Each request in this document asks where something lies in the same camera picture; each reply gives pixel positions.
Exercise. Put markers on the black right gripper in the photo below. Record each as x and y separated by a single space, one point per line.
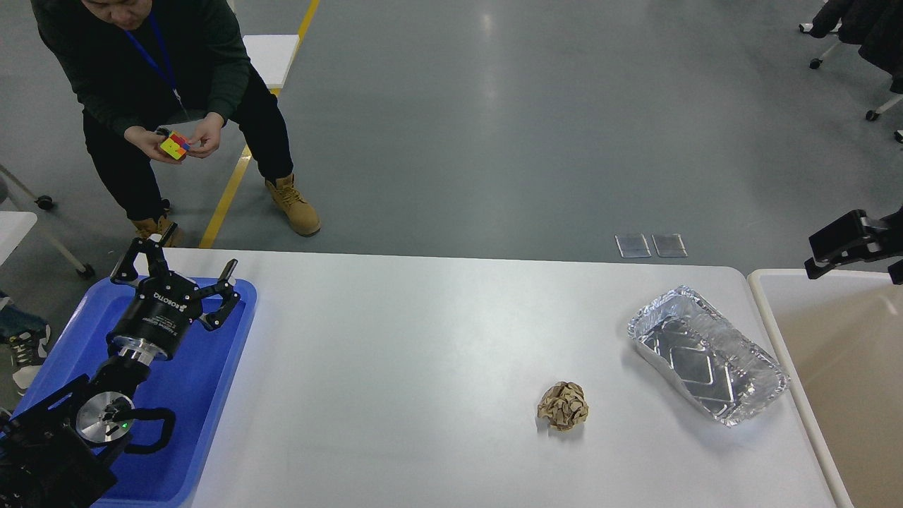
854 237

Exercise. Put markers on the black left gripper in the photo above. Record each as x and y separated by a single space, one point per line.
159 316

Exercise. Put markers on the colourful puzzle cube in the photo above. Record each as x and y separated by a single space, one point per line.
175 145

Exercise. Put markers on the aluminium foil tray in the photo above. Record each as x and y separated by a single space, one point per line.
705 357

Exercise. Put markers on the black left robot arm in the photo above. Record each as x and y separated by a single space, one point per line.
125 408

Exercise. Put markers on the person's left hand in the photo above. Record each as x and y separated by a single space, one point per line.
207 136

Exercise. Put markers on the person's right hand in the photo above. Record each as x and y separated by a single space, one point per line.
149 144

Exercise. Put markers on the beige plastic bin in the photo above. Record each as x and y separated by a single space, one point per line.
840 339

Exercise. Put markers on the blue plastic tray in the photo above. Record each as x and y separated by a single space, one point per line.
194 385

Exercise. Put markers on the sneaker of seated person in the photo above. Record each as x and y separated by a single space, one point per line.
27 337

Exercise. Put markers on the right floor metal plate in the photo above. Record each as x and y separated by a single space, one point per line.
670 246

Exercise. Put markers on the floor metal plate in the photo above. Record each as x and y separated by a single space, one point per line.
633 246
670 246

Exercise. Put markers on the person in dark green sweater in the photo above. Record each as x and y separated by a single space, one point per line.
143 63

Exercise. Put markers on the office chair with dark coat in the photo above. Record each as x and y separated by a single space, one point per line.
875 27

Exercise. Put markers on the left floor metal plate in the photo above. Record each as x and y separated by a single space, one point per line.
633 246

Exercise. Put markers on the white stool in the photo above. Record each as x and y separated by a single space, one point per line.
272 56

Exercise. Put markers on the crumpled brown paper ball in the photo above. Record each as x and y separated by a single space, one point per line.
563 406

